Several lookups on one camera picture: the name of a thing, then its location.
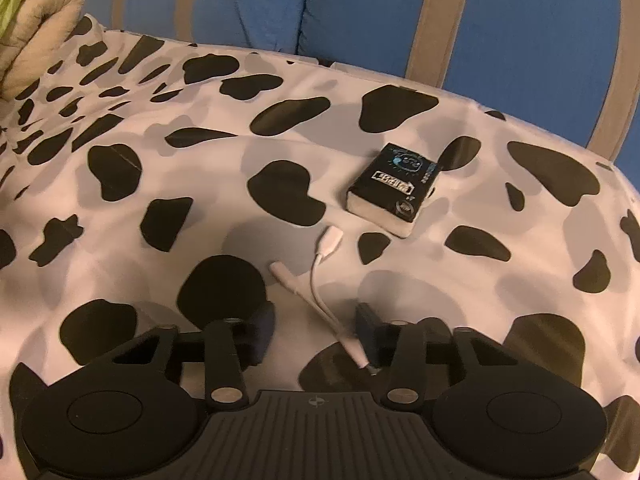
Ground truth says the blue striped pillow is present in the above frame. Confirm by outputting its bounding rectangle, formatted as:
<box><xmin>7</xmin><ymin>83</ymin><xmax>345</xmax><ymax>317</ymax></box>
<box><xmin>297</xmin><ymin>0</ymin><xmax>640</xmax><ymax>161</ymax></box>
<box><xmin>85</xmin><ymin>0</ymin><xmax>311</xmax><ymax>56</ymax></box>

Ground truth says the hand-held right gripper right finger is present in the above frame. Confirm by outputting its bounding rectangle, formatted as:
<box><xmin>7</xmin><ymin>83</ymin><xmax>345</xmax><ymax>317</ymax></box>
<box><xmin>356</xmin><ymin>304</ymin><xmax>521</xmax><ymax>407</ymax></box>

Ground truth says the light green plastic bag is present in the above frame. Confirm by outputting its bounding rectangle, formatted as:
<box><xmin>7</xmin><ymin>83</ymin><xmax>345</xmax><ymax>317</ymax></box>
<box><xmin>0</xmin><ymin>0</ymin><xmax>31</xmax><ymax>41</ymax></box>

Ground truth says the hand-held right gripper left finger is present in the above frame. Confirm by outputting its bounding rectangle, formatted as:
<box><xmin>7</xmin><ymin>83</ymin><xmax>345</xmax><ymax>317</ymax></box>
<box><xmin>110</xmin><ymin>302</ymin><xmax>277</xmax><ymax>406</ymax></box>

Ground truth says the white adapter cable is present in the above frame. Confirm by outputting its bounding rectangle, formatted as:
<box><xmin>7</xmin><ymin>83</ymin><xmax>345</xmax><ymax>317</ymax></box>
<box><xmin>269</xmin><ymin>226</ymin><xmax>373</xmax><ymax>368</ymax></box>

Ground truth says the black tissue pack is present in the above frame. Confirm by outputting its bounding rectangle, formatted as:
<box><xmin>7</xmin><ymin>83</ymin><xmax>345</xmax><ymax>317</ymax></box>
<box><xmin>345</xmin><ymin>142</ymin><xmax>441</xmax><ymax>238</ymax></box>

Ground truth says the cow print blanket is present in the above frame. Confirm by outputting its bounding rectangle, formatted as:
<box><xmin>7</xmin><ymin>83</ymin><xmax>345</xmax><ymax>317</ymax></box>
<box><xmin>0</xmin><ymin>14</ymin><xmax>640</xmax><ymax>480</ymax></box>

